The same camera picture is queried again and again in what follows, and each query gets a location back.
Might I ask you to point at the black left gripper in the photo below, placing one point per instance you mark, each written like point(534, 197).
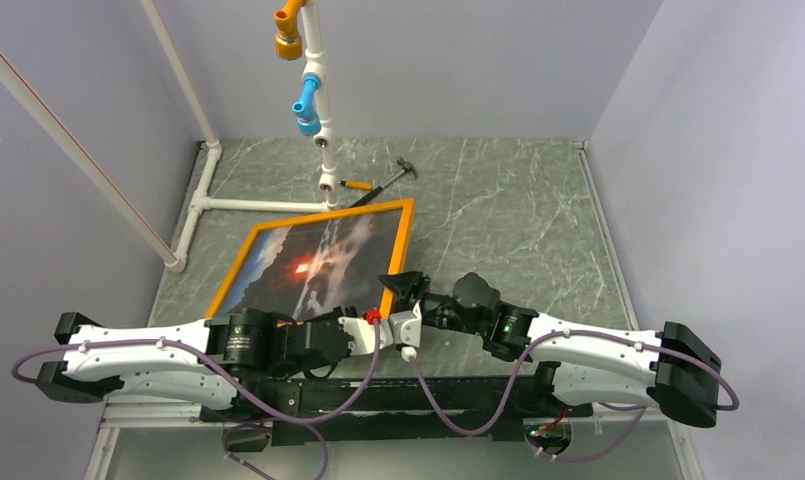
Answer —
point(337, 312)

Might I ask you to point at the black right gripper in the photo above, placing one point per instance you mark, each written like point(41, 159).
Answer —
point(409, 284)

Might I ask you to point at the orange picture frame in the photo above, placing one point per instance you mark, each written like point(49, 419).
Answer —
point(305, 266)

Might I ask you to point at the yellow handled screwdriver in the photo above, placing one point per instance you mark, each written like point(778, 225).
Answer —
point(356, 185)

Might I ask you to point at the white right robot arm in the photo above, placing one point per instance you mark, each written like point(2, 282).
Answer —
point(670, 369)

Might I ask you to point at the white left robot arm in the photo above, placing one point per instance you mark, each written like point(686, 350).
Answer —
point(200, 362)

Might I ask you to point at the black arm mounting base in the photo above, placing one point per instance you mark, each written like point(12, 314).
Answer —
point(397, 408)

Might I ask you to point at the black claw hammer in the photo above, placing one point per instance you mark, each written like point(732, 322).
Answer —
point(406, 168)

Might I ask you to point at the blue pipe nozzle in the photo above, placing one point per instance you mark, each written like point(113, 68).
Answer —
point(304, 108)

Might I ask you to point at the white pvc pipe stand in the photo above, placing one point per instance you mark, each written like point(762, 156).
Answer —
point(220, 58)

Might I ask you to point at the orange pipe nozzle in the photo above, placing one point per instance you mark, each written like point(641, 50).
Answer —
point(288, 40)

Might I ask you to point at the white diagonal pole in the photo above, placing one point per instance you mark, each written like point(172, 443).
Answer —
point(15, 83)

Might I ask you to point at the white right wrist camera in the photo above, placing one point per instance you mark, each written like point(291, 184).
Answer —
point(406, 330)

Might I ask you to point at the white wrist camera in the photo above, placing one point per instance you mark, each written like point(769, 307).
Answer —
point(406, 330)
point(368, 333)

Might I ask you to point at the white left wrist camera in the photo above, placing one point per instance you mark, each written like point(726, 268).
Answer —
point(368, 333)

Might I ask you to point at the aluminium table edge rail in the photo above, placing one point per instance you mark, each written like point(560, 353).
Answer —
point(581, 150)

